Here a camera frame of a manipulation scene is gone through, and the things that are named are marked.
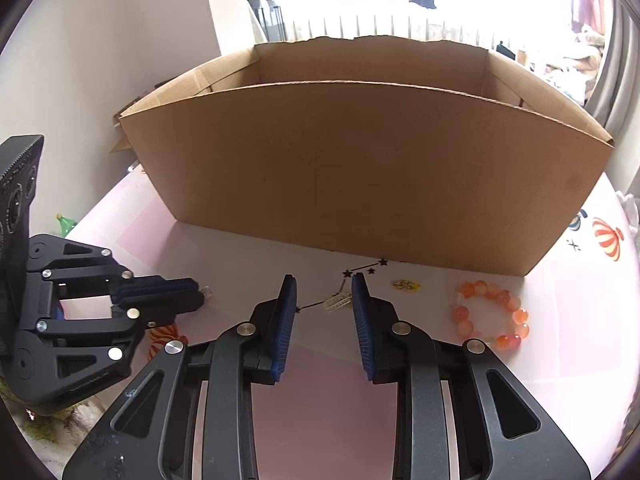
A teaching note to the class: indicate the green and white rug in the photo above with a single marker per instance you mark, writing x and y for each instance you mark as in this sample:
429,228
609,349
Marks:
45,427

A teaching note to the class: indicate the green plastic bottle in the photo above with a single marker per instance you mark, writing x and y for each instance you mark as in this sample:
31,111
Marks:
66,227

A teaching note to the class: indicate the pink printed table cover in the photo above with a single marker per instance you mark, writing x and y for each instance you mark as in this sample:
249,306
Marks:
550,370

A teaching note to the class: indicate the grey curtain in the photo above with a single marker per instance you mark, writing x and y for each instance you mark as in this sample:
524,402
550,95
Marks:
620,85

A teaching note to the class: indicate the balcony railing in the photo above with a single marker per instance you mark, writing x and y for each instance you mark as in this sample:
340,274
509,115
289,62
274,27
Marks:
400,27

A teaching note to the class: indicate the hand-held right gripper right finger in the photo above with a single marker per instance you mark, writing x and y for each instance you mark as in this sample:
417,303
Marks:
362,330

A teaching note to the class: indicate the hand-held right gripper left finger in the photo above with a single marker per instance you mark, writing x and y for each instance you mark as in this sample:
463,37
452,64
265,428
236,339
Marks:
281,330

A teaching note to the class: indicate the small white hair clip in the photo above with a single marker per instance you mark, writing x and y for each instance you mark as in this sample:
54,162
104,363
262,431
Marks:
336,302

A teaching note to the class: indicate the large brown cardboard box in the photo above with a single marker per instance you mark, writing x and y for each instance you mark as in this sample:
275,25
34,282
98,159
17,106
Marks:
350,170

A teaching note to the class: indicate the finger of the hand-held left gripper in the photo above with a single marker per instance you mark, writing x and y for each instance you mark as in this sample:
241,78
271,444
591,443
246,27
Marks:
150,291
170,310

